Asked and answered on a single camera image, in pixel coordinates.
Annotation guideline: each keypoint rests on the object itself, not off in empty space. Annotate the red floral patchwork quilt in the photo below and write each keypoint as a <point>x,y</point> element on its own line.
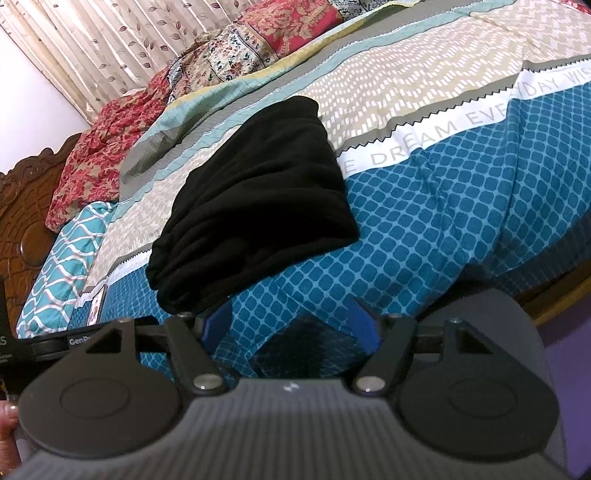
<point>92,152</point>

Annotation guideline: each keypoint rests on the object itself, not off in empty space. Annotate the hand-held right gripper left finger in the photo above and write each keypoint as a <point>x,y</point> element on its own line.
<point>217,323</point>

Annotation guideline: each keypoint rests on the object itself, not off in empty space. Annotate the black pants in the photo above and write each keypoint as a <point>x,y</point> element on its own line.
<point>258,194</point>

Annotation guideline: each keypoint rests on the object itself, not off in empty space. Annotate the dark grey cloth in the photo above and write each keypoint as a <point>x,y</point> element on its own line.
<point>508,314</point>

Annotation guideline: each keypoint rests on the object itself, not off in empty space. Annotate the patterned teal beige bedsheet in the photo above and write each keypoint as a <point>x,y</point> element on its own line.
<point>461,184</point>

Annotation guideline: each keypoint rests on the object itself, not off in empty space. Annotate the dark patterned cloth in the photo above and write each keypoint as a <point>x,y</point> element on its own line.
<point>351,5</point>

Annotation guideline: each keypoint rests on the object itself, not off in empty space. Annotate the purple cloth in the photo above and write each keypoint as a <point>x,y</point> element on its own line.
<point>572,392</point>

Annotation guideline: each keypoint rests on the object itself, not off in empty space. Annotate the wooden bed frame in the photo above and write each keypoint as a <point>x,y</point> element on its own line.
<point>563,295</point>

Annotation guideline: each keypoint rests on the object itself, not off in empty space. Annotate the person's left hand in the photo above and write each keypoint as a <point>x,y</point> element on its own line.
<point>7,429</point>

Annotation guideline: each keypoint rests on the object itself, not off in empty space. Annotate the beige leaf print curtain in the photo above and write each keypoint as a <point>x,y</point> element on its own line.
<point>92,46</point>

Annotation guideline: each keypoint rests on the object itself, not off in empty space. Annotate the carved wooden headboard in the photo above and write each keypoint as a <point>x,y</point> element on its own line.
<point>23,207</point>

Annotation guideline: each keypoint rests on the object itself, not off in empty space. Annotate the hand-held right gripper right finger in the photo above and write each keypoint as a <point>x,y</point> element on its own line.
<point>367,327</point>

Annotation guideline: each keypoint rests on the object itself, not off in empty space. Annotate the teal white patterned pillow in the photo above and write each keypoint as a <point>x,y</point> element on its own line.
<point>64,258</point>

